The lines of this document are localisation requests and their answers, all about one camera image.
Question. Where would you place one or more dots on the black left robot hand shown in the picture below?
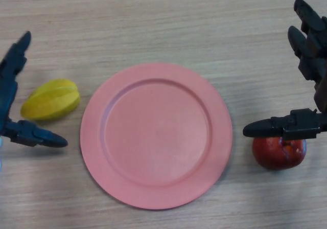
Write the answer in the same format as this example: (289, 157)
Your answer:
(28, 133)

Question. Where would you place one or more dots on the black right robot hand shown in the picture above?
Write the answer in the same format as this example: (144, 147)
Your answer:
(304, 125)

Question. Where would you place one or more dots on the yellow starfruit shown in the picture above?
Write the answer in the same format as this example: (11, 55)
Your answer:
(49, 100)

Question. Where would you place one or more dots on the pink round plate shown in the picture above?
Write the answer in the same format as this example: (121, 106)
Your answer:
(155, 137)

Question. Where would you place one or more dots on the red apple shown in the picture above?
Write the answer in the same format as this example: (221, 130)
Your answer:
(278, 153)

